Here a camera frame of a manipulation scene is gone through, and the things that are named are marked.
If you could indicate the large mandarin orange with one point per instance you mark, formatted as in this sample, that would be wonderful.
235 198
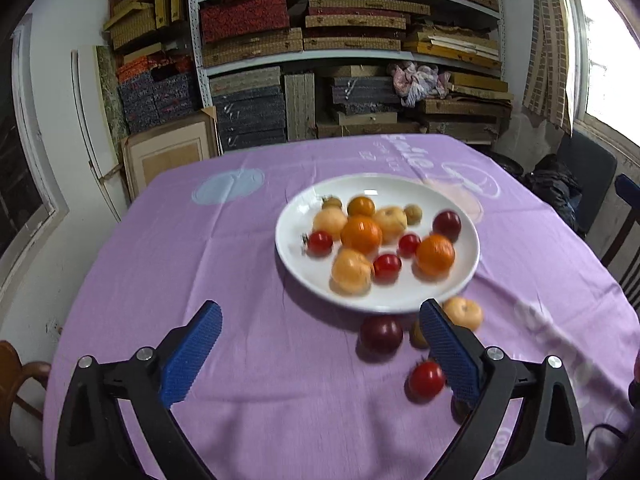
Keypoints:
435 256

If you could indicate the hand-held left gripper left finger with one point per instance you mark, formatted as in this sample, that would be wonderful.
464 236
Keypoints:
192 360

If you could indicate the cardboard picture frame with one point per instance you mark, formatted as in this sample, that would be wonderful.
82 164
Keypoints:
170 152

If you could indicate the bright window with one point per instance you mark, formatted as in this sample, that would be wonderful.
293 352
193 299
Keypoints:
610 75

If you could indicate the metal shelf rack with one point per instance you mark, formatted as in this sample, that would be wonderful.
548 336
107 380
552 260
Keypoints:
200 67

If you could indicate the blue padded chair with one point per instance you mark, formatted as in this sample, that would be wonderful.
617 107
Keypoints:
629 190

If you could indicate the stack of dark patterned boxes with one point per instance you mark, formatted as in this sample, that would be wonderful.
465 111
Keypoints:
250 110

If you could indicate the red cherry tomato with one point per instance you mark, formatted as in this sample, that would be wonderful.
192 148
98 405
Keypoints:
426 381
320 243
387 266
409 245

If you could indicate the dark red plum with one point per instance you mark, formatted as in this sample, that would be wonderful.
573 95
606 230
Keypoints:
381 335

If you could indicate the wooden chair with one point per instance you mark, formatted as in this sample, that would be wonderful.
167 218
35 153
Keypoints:
15 375

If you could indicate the striped yellow pepino melon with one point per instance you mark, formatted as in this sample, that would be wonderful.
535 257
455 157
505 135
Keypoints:
392 222

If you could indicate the small smooth orange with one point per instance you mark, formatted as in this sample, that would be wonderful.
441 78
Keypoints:
361 206

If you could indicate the stack of red patterned boxes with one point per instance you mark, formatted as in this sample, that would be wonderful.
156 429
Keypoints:
240 15

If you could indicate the brick pattern curtain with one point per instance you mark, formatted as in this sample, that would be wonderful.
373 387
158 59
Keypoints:
547 60

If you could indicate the white framed window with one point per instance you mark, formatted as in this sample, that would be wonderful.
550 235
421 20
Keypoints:
20 185

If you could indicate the white board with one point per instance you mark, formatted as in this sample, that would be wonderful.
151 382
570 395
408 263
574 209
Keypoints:
87 110

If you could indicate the speckled board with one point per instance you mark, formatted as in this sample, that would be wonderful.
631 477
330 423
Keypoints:
111 95

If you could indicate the shelf of stacked flat boxes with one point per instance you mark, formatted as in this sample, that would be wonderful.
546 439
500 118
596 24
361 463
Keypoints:
350 25

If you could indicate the small striped pepino melon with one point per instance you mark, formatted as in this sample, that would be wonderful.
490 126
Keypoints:
329 222

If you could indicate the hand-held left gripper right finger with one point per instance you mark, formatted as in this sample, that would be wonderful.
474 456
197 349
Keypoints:
450 355

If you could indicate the tan longan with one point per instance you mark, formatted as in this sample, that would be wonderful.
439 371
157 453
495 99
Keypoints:
417 335
331 203
413 214

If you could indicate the pink plastic bag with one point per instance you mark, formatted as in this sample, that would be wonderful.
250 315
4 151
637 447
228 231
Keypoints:
417 82

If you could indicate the white plate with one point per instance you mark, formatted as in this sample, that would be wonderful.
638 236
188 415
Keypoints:
300 212

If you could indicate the dark purple plum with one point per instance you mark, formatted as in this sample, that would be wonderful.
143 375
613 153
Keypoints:
446 225

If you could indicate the black round stool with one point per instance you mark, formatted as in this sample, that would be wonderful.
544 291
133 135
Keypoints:
507 162

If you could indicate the black bag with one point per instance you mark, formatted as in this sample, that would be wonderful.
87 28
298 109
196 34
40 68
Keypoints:
550 182

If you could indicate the large pale yellow melon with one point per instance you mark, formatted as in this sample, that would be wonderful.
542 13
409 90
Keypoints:
351 272

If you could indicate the dark office chair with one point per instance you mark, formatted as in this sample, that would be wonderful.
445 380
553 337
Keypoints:
590 160

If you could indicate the purple printed tablecloth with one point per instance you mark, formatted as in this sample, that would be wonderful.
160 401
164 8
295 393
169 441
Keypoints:
200 285

